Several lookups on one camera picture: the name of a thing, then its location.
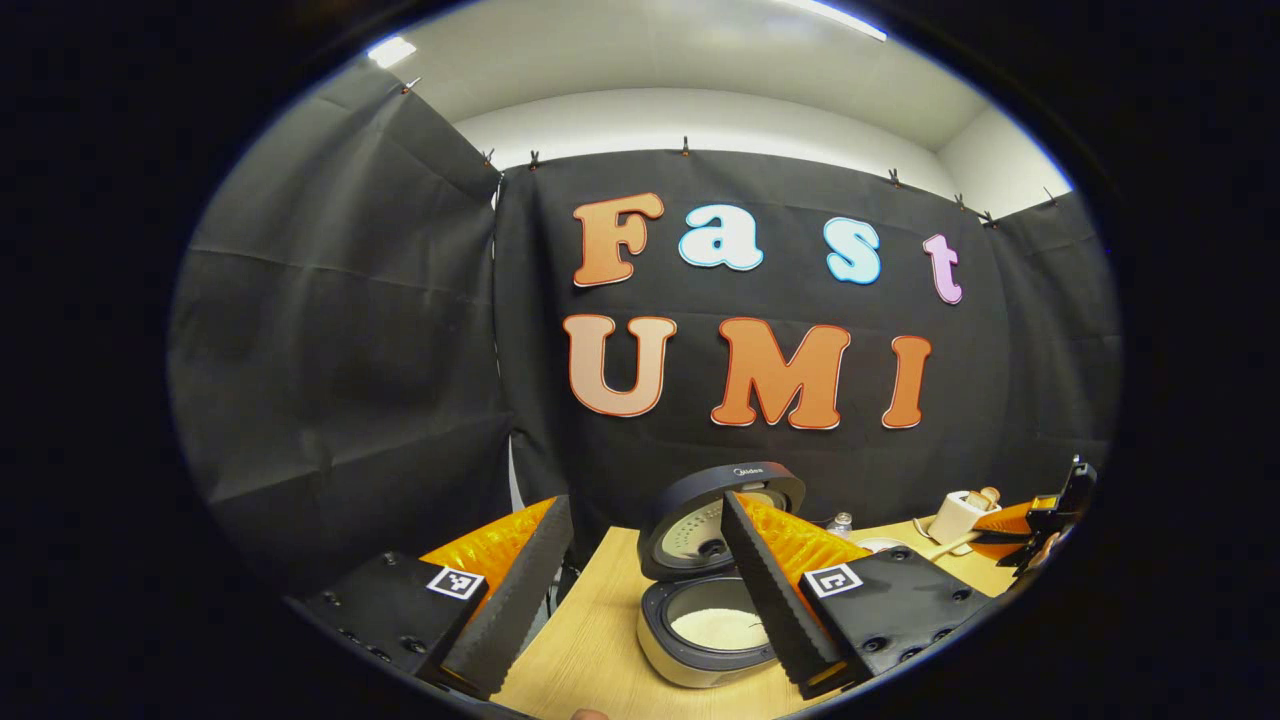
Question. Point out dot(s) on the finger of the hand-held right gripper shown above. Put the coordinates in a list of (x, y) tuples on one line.
[(995, 548), (1005, 518)]

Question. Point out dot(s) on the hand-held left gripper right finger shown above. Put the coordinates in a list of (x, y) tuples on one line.
[(775, 610)]

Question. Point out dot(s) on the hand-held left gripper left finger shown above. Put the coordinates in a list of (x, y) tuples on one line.
[(515, 600)]

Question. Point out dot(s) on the wooden spoon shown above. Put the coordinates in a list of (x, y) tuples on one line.
[(950, 545)]

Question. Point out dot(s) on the cream chopstick holder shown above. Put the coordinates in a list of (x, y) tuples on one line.
[(950, 520)]

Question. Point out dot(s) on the white rice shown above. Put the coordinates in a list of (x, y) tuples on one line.
[(715, 628)]

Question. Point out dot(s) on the black rice cooker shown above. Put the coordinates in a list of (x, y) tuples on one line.
[(680, 490)]

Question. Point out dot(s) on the small clear bottle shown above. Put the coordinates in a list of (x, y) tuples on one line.
[(840, 525)]

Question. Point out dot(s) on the white bowl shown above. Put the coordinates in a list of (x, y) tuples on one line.
[(880, 544)]

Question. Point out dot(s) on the black backdrop cloth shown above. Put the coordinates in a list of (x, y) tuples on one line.
[(350, 330)]

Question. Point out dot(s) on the ceiling light panel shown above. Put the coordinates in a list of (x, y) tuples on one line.
[(392, 51)]

